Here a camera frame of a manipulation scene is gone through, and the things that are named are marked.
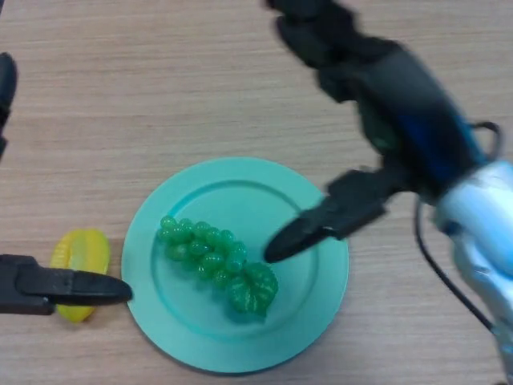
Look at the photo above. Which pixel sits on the yellow starfruit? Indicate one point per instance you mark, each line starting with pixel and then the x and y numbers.
pixel 88 250

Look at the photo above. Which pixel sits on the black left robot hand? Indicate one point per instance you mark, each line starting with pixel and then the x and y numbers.
pixel 36 286

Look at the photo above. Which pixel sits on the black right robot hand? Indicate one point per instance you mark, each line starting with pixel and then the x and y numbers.
pixel 405 100

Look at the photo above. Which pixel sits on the green grapes bunch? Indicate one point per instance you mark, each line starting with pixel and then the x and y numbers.
pixel 216 256

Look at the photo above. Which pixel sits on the teal round plate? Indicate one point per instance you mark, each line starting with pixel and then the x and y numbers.
pixel 288 305

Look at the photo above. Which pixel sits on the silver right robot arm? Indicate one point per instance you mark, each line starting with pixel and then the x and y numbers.
pixel 481 232

